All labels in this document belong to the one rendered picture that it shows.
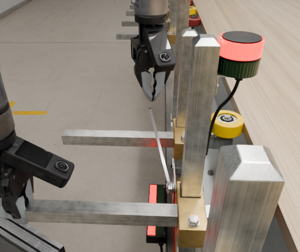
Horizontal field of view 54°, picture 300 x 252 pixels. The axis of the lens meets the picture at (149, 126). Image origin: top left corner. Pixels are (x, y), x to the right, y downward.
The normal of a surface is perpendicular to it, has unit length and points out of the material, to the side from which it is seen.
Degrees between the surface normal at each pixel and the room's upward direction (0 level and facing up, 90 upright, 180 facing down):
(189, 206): 0
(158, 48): 31
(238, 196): 90
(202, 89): 90
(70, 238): 0
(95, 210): 0
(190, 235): 90
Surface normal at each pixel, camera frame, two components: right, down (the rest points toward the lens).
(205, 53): -0.04, 0.55
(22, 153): 0.52, -0.72
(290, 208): 0.00, -0.83
